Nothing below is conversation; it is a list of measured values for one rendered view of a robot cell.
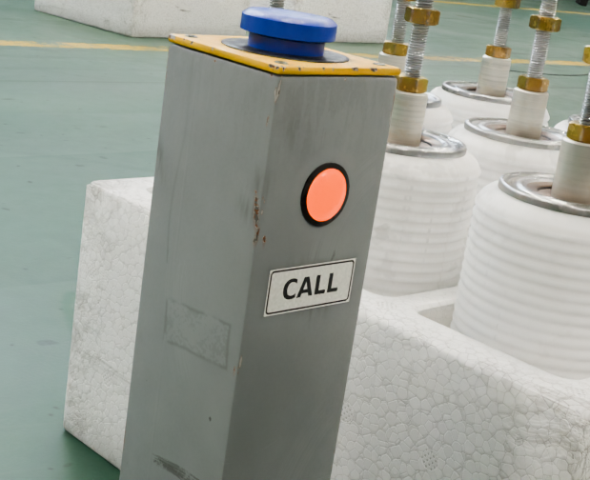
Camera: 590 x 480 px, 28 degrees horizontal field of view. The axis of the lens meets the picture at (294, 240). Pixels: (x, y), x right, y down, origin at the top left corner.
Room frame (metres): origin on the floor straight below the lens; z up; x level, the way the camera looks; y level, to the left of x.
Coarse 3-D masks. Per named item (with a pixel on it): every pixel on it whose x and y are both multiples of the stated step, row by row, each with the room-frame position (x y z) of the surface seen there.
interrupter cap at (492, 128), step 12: (468, 120) 0.76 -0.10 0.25; (480, 120) 0.78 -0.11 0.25; (492, 120) 0.79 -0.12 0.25; (504, 120) 0.79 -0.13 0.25; (480, 132) 0.74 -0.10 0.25; (492, 132) 0.73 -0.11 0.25; (504, 132) 0.76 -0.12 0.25; (552, 132) 0.77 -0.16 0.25; (564, 132) 0.78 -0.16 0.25; (516, 144) 0.72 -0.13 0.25; (528, 144) 0.72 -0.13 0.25; (540, 144) 0.72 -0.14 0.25; (552, 144) 0.72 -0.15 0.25
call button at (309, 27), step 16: (256, 16) 0.48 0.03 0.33; (272, 16) 0.48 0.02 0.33; (288, 16) 0.49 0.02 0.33; (304, 16) 0.49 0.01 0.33; (320, 16) 0.51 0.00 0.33; (256, 32) 0.48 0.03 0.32; (272, 32) 0.48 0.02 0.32; (288, 32) 0.48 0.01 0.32; (304, 32) 0.48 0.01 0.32; (320, 32) 0.49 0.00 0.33; (256, 48) 0.49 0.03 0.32; (272, 48) 0.48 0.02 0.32; (288, 48) 0.48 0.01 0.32; (304, 48) 0.49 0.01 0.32; (320, 48) 0.49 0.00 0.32
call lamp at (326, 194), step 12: (324, 180) 0.47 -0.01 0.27; (336, 180) 0.47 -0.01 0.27; (312, 192) 0.47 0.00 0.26; (324, 192) 0.47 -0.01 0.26; (336, 192) 0.47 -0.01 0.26; (312, 204) 0.47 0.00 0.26; (324, 204) 0.47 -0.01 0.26; (336, 204) 0.48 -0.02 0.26; (312, 216) 0.47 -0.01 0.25; (324, 216) 0.47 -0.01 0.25
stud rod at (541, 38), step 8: (544, 0) 0.76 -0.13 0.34; (552, 0) 0.75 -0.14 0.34; (544, 8) 0.76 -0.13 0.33; (552, 8) 0.75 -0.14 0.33; (552, 16) 0.76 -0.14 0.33; (536, 32) 0.76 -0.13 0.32; (544, 32) 0.75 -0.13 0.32; (536, 40) 0.76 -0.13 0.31; (544, 40) 0.76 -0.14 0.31; (536, 48) 0.76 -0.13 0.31; (544, 48) 0.76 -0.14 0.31; (536, 56) 0.76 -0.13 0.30; (544, 56) 0.76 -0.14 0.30; (536, 64) 0.76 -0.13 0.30; (528, 72) 0.76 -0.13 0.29; (536, 72) 0.75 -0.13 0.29
